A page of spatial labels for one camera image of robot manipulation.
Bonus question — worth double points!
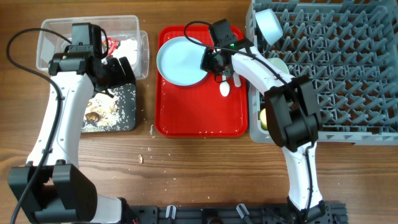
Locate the food scrap on table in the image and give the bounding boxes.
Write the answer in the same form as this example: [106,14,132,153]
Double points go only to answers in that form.
[138,154,144,164]

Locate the light blue bowl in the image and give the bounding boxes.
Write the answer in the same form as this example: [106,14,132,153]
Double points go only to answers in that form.
[256,9,283,45]

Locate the black food waste bin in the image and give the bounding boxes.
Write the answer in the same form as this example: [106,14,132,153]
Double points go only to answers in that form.
[80,81,137,133]

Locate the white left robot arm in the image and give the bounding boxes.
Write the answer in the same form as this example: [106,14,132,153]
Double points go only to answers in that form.
[8,23,139,223]

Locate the light blue plate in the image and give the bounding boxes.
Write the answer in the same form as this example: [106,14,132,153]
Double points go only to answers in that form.
[156,37,207,86]

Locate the clear plastic waste bin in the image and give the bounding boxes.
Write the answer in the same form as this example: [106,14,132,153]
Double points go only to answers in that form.
[36,15,150,80]

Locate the yellow cup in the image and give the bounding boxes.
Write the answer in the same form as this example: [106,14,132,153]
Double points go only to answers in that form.
[259,108,268,131]

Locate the green bowl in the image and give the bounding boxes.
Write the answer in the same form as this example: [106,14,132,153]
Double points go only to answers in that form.
[267,58,290,74]

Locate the red snack wrapper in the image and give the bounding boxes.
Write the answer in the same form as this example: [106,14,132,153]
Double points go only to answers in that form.
[104,37,120,57]

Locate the white plastic spoon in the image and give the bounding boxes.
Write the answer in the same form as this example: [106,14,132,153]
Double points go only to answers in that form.
[220,75,230,97]

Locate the grey dishwasher rack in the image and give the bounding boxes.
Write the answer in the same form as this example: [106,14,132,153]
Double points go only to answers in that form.
[246,0,397,146]

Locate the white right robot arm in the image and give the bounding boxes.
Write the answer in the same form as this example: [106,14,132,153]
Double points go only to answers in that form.
[201,19,325,223]

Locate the white plastic fork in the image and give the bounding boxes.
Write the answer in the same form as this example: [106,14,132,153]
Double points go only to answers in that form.
[233,73,241,88]

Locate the red plastic tray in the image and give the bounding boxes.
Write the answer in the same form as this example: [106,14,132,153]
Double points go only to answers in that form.
[154,24,249,138]

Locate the rice and food leftovers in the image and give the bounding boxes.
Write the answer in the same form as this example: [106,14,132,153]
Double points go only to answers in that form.
[82,88,136,132]

